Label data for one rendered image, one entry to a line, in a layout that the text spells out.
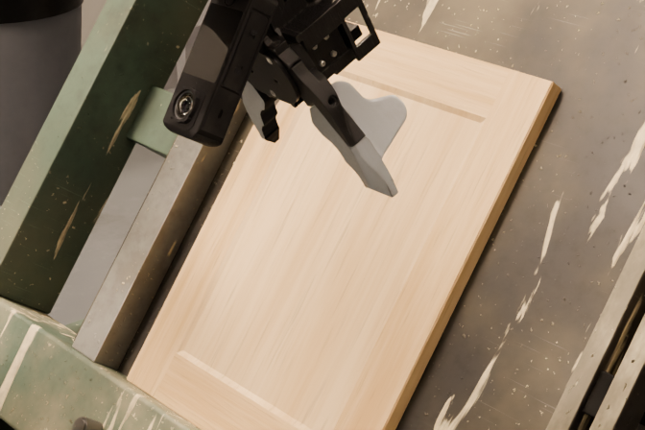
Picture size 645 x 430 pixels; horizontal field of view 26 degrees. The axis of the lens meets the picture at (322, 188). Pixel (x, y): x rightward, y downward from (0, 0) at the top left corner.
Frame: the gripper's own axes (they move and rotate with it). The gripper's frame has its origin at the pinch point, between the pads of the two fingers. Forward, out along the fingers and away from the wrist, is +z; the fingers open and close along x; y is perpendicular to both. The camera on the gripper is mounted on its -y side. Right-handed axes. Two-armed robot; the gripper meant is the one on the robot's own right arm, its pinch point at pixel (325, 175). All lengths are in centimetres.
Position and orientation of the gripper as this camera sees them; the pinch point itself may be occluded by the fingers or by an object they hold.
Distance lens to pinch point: 108.1
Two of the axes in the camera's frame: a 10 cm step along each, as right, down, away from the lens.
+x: -6.1, -3.0, 7.3
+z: 3.7, 7.2, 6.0
